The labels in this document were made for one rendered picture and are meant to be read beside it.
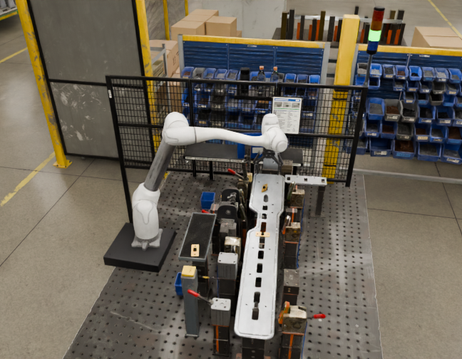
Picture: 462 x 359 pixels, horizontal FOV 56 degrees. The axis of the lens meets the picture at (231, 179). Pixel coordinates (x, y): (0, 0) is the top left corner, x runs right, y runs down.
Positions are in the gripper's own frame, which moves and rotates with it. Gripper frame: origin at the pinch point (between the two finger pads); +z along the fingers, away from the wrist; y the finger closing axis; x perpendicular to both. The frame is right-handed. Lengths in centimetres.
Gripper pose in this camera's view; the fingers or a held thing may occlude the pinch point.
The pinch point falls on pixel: (267, 172)
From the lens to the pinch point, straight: 288.0
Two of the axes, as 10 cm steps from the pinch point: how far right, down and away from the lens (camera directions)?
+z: 0.0, 8.3, 5.6
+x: 1.2, -5.5, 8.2
